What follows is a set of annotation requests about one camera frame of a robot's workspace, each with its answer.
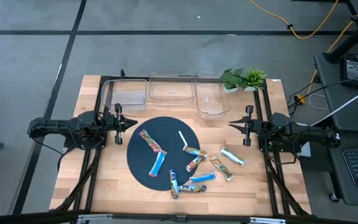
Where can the blue orange granola bar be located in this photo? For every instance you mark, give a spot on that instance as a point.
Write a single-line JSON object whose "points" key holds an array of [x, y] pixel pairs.
{"points": [[195, 152]]}

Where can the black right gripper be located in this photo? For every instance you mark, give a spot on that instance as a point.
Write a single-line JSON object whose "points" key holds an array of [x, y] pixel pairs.
{"points": [[255, 127]]}

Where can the red granola bar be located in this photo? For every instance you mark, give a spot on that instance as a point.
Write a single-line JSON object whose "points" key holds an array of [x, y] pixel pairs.
{"points": [[194, 164], [149, 141]]}

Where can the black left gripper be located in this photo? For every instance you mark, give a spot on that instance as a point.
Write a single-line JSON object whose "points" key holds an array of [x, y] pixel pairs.
{"points": [[118, 124]]}

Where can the purple oatmeal raisin granola bar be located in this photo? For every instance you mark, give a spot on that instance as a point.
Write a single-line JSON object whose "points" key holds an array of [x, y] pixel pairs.
{"points": [[174, 184], [192, 188]]}

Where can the grassy plant white pot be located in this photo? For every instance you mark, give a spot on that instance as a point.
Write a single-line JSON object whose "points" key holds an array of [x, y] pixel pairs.
{"points": [[254, 77]]}

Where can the broad-leaf plant white pot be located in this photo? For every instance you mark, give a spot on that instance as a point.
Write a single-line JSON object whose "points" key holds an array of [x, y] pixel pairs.
{"points": [[231, 79]]}

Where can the dark grey side desk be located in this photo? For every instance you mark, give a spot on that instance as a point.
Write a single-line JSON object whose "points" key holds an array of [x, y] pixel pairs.
{"points": [[353, 121]]}

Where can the black aluminium rig frame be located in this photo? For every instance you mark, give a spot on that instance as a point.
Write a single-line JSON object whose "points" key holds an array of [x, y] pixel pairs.
{"points": [[148, 217]]}

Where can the round dark blue woven mat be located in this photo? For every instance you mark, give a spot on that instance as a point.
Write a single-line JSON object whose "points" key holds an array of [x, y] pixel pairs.
{"points": [[166, 130]]}

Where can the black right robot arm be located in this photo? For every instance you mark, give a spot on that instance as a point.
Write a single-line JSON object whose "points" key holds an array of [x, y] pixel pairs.
{"points": [[306, 133]]}

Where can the silver frame bracket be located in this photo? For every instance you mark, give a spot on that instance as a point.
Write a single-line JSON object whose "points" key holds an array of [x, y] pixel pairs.
{"points": [[95, 217], [267, 220]]}

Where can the pale teal granola bar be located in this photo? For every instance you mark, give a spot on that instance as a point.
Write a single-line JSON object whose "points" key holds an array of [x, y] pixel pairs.
{"points": [[232, 156]]}

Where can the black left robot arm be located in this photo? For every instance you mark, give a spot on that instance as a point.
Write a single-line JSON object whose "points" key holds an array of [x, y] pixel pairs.
{"points": [[57, 126]]}

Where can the black castor wheel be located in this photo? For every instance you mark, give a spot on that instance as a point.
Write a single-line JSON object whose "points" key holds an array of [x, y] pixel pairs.
{"points": [[333, 197]]}

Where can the black power adapter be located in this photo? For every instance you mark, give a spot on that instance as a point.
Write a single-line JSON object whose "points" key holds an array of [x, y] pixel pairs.
{"points": [[351, 71]]}

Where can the long clear plastic bin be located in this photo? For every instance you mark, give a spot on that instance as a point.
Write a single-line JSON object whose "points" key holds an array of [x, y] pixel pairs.
{"points": [[213, 107]]}

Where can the white paper strip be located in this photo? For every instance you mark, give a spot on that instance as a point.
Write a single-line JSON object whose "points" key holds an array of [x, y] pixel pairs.
{"points": [[182, 137]]}

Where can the black stand legs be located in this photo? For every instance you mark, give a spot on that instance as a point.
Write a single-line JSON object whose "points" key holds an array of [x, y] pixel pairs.
{"points": [[353, 39]]}

